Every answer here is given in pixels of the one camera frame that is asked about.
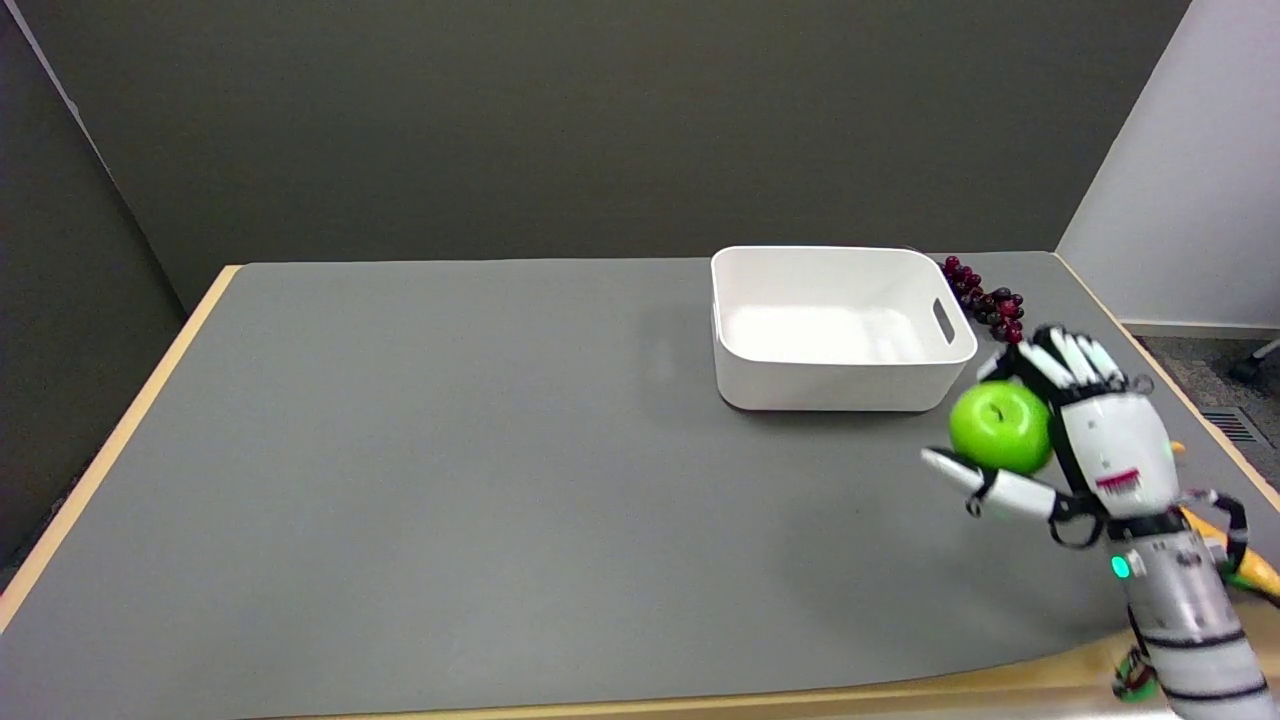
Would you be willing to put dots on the black chair caster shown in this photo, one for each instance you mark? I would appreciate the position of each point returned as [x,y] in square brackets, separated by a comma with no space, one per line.
[1248,368]

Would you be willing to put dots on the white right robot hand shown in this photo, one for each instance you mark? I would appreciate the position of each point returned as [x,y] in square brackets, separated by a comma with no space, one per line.
[1120,450]

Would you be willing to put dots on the yellow banana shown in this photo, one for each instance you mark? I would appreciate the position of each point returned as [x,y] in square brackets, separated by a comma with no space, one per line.
[1245,565]

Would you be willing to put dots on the white plastic storage bin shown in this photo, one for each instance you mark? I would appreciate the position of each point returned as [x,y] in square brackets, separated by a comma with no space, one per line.
[830,330]

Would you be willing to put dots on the dark red grape bunch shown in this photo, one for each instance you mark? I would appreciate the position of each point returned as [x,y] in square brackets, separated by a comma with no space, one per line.
[990,300]

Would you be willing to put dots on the green apple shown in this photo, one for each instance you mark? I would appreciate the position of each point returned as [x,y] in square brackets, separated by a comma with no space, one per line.
[1000,428]

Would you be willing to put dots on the floor vent grille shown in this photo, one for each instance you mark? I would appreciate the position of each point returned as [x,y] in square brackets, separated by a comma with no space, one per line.
[1232,426]

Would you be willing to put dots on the grey table mat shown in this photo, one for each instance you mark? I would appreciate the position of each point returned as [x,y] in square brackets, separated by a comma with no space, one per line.
[450,480]

